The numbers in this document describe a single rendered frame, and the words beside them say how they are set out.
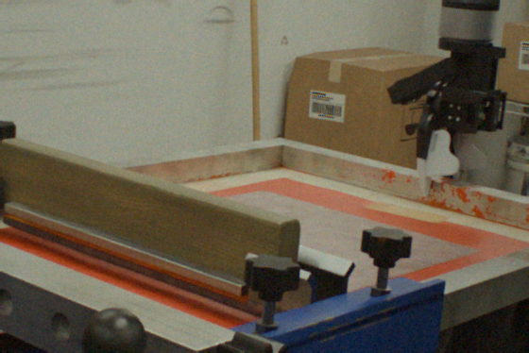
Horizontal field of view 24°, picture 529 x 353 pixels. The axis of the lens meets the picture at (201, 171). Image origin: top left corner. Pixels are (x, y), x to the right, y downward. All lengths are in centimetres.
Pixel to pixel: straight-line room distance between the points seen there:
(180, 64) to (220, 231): 307
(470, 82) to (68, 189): 60
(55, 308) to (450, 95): 84
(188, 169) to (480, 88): 40
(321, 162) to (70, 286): 89
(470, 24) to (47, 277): 82
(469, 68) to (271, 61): 295
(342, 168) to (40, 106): 213
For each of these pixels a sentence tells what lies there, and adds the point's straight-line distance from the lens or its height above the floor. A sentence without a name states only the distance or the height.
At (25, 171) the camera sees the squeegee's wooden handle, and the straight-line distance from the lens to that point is 135.
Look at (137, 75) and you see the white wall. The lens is 407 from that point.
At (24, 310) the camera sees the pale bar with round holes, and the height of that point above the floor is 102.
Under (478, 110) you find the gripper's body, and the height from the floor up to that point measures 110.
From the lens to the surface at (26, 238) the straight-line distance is 138.
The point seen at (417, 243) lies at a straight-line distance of 149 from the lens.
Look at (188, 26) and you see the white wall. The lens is 421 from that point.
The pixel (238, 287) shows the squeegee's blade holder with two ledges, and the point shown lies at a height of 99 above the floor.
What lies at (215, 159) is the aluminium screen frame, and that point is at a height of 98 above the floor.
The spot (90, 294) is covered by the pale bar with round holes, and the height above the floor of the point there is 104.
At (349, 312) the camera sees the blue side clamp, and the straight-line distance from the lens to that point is 104.
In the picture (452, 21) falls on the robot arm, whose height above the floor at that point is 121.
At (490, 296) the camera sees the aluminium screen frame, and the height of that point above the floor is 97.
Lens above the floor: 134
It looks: 13 degrees down
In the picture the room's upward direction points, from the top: 4 degrees clockwise
